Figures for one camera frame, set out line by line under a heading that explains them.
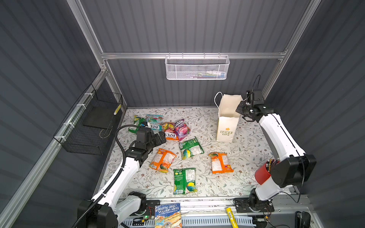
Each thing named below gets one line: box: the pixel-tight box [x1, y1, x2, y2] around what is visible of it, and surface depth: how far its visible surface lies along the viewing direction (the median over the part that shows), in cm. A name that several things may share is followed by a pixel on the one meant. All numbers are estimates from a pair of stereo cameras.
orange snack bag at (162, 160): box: [149, 148, 178, 173], surface depth 89 cm
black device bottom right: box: [294, 210, 311, 228], surface depth 69 cm
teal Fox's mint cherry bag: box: [145, 114, 164, 133], surface depth 108 cm
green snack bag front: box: [172, 167, 198, 195], surface depth 82 cm
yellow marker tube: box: [226, 207, 239, 228], surface depth 71 cm
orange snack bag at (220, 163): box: [208, 152, 234, 174], surface depth 88 cm
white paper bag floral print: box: [213, 91, 243, 143], surface depth 88 cm
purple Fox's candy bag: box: [174, 118, 191, 141], surface depth 102 cm
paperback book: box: [154, 202, 183, 228], surface depth 70 cm
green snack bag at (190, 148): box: [178, 136, 205, 161], surface depth 95 cm
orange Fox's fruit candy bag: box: [161, 122, 180, 141], surface depth 101 cm
